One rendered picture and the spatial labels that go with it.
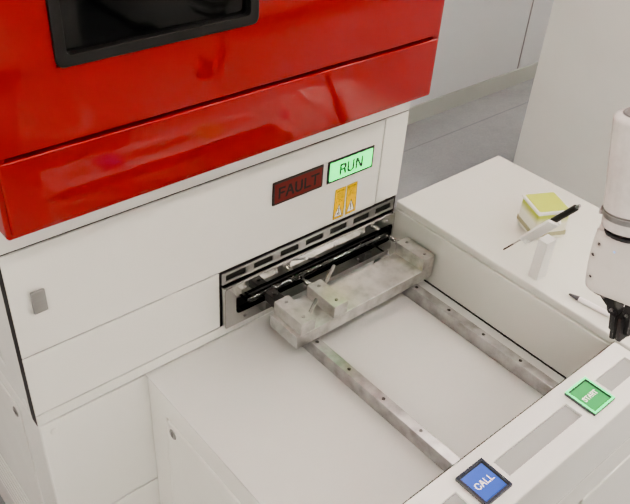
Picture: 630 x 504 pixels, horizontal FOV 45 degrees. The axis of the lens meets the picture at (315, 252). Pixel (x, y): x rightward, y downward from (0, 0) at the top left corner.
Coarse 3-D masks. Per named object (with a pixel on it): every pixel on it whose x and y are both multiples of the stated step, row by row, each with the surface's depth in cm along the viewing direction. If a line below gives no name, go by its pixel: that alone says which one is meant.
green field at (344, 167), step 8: (368, 152) 145; (344, 160) 142; (352, 160) 143; (360, 160) 145; (368, 160) 147; (336, 168) 141; (344, 168) 143; (352, 168) 145; (360, 168) 146; (336, 176) 143
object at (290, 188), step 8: (320, 168) 138; (304, 176) 136; (312, 176) 138; (320, 176) 139; (280, 184) 133; (288, 184) 135; (296, 184) 136; (304, 184) 138; (312, 184) 139; (320, 184) 141; (280, 192) 134; (288, 192) 136; (296, 192) 137; (280, 200) 135
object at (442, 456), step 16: (320, 352) 139; (336, 368) 136; (352, 368) 135; (352, 384) 134; (368, 384) 132; (368, 400) 132; (384, 400) 130; (384, 416) 130; (400, 416) 127; (400, 432) 128; (416, 432) 125; (432, 448) 122; (448, 448) 122; (448, 464) 121
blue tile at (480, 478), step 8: (480, 464) 106; (472, 472) 105; (480, 472) 105; (488, 472) 105; (464, 480) 104; (472, 480) 104; (480, 480) 104; (488, 480) 104; (496, 480) 104; (472, 488) 103; (480, 488) 103; (488, 488) 103; (496, 488) 103; (480, 496) 102; (488, 496) 102
